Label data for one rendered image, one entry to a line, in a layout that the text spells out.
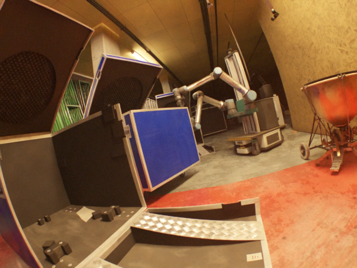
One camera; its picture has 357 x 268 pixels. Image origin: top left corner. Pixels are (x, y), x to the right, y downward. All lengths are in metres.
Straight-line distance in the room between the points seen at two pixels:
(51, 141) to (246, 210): 1.87
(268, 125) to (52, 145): 3.05
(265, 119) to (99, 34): 3.56
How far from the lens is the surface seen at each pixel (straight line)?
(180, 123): 2.19
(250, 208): 1.16
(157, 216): 1.18
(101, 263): 0.90
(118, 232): 1.08
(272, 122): 3.09
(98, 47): 3.70
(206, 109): 8.60
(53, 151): 1.95
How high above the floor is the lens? 0.67
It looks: 1 degrees down
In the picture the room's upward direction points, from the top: 14 degrees counter-clockwise
